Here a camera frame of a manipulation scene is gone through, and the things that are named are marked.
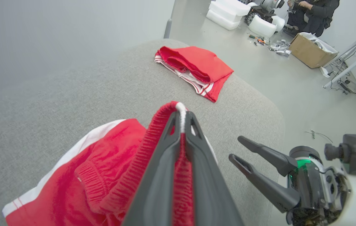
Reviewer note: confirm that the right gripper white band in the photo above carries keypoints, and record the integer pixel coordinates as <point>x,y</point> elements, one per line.
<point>316,194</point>

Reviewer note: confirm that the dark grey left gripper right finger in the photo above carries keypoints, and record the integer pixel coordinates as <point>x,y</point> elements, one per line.
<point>209,188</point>

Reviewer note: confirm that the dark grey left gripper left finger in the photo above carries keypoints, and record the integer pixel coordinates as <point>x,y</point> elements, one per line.
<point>156,188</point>

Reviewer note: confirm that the plain red garment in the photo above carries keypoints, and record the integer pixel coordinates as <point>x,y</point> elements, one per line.
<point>71,188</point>

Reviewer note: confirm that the red garment with white stripes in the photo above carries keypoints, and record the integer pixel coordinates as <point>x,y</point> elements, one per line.
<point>203,62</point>

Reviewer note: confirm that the clear plastic bags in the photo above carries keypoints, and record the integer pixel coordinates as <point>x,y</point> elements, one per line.
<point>281,48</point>

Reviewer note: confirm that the brown cardboard box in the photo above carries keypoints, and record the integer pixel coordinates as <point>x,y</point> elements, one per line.
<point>309,53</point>

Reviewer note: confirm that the scattered small tools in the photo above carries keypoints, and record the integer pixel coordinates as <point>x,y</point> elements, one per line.
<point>259,40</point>

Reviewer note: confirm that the white curved shell part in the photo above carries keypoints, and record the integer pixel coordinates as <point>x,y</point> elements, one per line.
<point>262,27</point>

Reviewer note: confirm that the white foam block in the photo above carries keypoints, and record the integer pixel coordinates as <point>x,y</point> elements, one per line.
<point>232,6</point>
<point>223,20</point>

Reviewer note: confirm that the person in dark clothes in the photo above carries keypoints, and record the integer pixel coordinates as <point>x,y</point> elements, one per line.
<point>319,15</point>

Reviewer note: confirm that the grey partition post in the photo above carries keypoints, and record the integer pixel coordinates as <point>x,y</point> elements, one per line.
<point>167,29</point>

